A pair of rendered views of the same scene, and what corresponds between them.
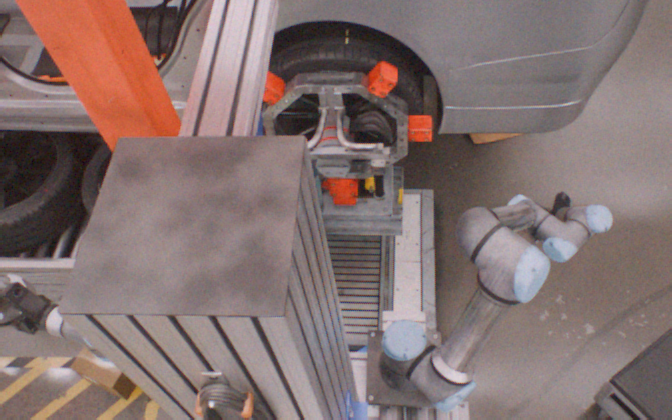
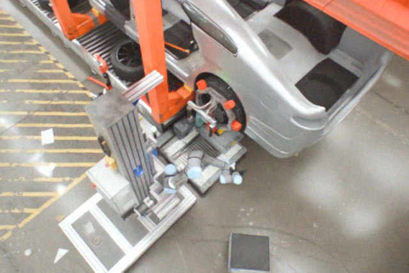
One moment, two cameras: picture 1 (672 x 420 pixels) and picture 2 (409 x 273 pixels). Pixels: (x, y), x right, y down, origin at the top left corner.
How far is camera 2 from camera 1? 161 cm
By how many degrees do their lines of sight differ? 17
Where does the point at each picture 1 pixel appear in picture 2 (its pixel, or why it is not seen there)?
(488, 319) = (182, 176)
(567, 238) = (225, 178)
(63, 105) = not seen: hidden behind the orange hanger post
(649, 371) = (243, 239)
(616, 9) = (294, 133)
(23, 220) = (128, 72)
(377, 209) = (222, 140)
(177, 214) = (108, 105)
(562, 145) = (303, 169)
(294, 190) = (125, 114)
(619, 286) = (272, 220)
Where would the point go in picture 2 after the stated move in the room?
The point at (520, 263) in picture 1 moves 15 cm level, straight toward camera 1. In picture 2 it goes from (192, 167) to (174, 174)
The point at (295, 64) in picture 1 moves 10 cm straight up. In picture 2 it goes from (211, 84) to (212, 77)
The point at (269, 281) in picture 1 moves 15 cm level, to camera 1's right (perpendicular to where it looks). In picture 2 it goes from (109, 123) to (127, 135)
